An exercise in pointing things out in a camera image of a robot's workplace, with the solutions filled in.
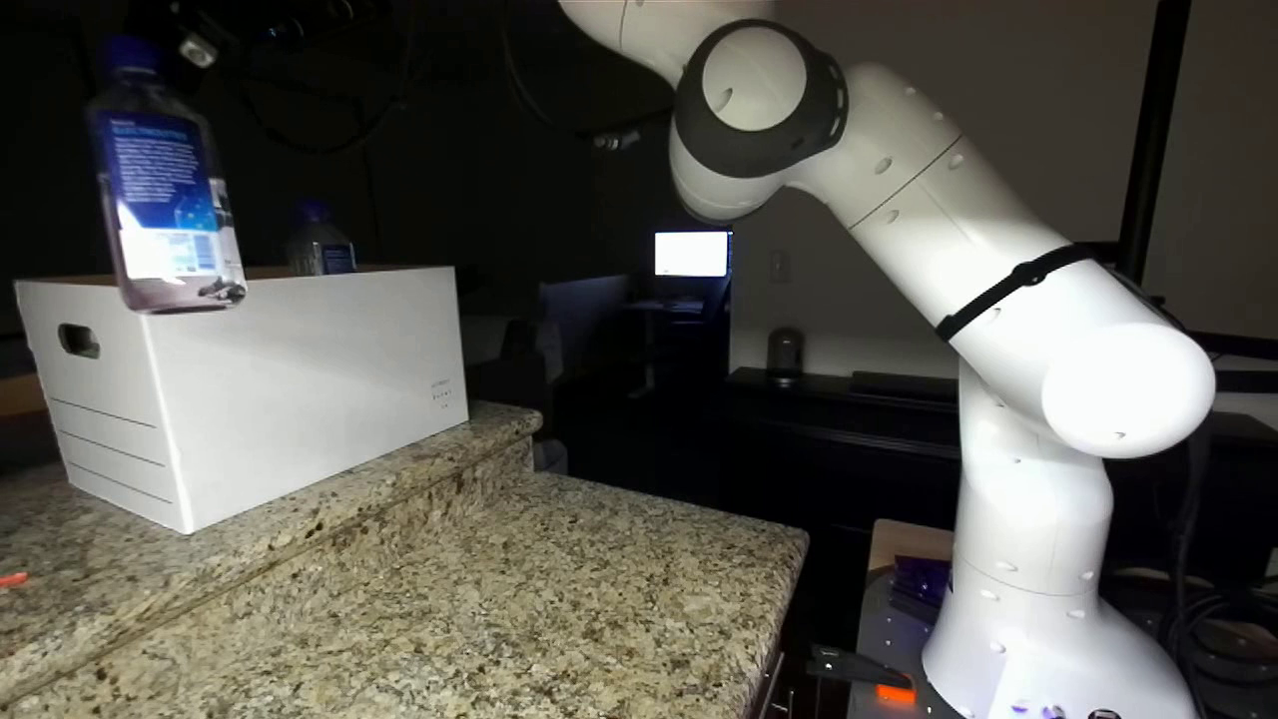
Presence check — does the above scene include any lit monitor screen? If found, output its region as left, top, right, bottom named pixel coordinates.
left=652, top=231, right=729, bottom=281

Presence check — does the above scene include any small dark speaker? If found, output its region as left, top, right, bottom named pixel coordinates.
left=765, top=329, right=803, bottom=388

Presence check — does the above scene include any dark low cabinet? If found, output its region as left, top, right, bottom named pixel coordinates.
left=550, top=370, right=1278, bottom=585

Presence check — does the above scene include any white storage box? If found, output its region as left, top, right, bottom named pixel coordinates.
left=16, top=269, right=466, bottom=535

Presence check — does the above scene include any black vertical pole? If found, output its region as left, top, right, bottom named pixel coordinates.
left=1117, top=0, right=1194, bottom=281

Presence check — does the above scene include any clear water bottle blue cap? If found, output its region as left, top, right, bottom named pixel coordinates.
left=88, top=36, right=246, bottom=316

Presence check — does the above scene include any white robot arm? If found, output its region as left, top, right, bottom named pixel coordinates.
left=556, top=0, right=1214, bottom=719

